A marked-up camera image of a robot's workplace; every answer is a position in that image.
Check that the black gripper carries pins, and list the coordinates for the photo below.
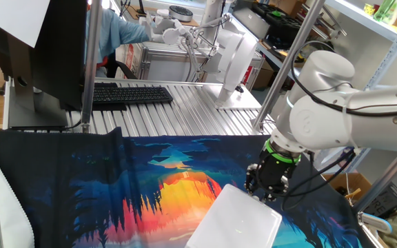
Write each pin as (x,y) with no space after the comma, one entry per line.
(274,172)

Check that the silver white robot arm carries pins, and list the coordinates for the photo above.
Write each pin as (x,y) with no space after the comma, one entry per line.
(374,120)

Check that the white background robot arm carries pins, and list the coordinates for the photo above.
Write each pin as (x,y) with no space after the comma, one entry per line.
(234,55)

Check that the white plastic drawer cabinet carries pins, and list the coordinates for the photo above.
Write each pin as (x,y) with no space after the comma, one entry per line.
(236,220)

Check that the open cardboard box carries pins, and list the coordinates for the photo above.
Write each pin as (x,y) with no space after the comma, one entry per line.
(357,180)

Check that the brown cardboard carton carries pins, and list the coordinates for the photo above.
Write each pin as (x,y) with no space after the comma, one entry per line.
(264,77)

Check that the white blue handheld device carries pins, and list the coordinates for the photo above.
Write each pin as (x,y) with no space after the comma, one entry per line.
(377,222)

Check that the black plastic crate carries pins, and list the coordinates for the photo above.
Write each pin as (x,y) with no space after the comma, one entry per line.
(388,201)

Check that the aluminium flight case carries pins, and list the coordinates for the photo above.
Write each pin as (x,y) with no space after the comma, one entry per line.
(164,69)

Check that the black storage tray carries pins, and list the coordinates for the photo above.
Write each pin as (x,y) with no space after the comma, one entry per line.
(288,25)

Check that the black keyboard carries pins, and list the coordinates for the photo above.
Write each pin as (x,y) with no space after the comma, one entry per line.
(133,95)

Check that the grey metal box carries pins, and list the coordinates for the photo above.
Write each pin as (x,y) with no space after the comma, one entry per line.
(250,22)

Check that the small green cap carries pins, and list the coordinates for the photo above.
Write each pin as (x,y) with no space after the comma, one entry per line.
(276,13)

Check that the colourful forest sunset cloth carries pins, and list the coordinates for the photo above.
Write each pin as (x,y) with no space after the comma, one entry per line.
(81,179)

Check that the white carton red print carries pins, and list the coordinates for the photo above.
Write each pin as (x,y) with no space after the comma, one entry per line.
(129,58)

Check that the black office chair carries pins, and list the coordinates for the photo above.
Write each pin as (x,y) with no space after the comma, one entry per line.
(114,70)

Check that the round grey black device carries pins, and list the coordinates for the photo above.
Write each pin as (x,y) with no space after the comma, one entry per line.
(181,13)

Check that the white metal shelf rack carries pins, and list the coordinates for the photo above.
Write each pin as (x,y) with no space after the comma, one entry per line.
(357,13)

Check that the small yellow container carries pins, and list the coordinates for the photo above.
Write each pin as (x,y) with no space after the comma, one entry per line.
(369,9)

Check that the green transparent bottle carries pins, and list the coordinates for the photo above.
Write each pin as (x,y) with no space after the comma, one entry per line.
(386,10)

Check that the person in blue shirt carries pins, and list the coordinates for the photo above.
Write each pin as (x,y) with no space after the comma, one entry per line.
(112,34)

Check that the brown wooden desk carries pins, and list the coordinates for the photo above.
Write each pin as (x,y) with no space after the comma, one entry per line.
(131,10)

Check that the black computer monitor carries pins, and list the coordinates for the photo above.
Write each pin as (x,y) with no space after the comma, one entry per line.
(57,51)

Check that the white cloth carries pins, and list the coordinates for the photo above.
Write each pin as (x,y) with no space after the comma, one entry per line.
(12,220)

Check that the white paper sheet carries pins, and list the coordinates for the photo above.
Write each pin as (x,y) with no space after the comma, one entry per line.
(16,17)

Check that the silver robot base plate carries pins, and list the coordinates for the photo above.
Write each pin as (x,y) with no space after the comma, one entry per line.
(243,101)

